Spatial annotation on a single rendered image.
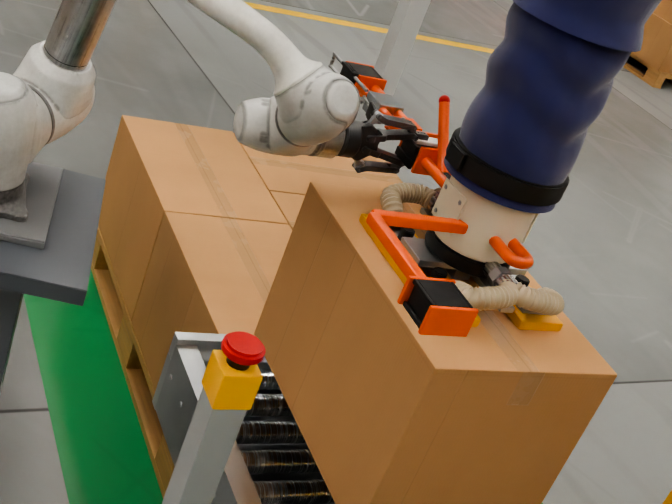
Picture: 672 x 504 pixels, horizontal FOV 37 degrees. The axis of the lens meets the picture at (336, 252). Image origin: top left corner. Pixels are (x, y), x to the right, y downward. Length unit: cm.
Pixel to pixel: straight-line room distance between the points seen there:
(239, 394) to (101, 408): 144
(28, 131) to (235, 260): 83
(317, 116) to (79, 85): 71
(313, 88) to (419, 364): 50
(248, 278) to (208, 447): 111
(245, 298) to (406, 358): 99
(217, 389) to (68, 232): 81
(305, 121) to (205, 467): 61
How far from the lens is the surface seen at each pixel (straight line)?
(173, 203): 297
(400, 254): 163
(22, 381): 305
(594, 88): 175
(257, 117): 187
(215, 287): 265
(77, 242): 227
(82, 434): 292
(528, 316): 190
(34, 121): 221
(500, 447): 188
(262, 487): 211
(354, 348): 188
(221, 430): 166
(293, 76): 177
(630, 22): 173
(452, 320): 152
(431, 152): 205
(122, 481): 282
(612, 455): 381
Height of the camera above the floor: 193
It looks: 27 degrees down
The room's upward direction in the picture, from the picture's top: 22 degrees clockwise
